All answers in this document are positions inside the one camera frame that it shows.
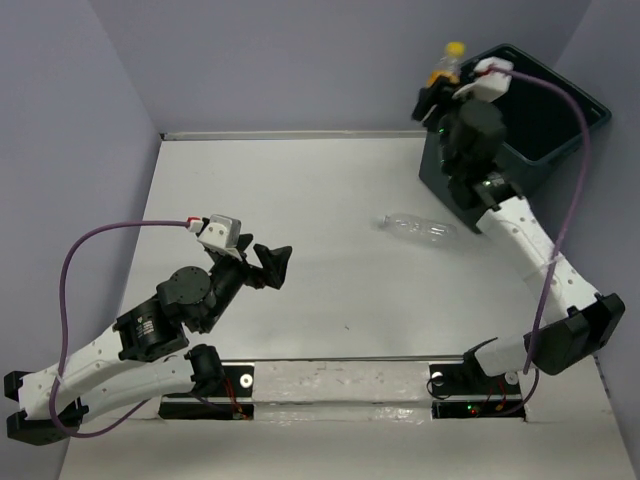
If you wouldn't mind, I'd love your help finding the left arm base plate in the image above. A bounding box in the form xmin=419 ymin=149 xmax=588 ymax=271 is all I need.
xmin=158 ymin=362 xmax=255 ymax=421

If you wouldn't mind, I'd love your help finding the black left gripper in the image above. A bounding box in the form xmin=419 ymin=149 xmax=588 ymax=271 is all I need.
xmin=200 ymin=233 xmax=295 ymax=333

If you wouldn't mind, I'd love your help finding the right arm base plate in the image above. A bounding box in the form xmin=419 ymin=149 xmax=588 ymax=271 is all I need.
xmin=426 ymin=363 xmax=525 ymax=420

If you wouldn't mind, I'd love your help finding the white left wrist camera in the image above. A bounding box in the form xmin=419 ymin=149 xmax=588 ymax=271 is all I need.
xmin=187 ymin=214 xmax=241 ymax=252

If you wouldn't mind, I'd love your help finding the large clear unlabeled bottle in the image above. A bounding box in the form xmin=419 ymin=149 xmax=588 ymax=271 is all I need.
xmin=374 ymin=213 xmax=458 ymax=247

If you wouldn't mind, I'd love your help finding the small bottle yellow cap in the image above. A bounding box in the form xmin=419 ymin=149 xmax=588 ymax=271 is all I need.
xmin=426 ymin=41 xmax=466 ymax=87

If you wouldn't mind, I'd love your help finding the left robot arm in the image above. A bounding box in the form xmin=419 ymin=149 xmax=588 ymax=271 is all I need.
xmin=4 ymin=234 xmax=293 ymax=446

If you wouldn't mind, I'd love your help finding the dark green plastic bin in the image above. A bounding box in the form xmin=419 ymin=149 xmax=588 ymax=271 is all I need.
xmin=417 ymin=43 xmax=613 ymax=236

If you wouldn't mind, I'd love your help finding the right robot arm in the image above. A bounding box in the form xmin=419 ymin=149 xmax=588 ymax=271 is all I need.
xmin=412 ymin=77 xmax=625 ymax=392

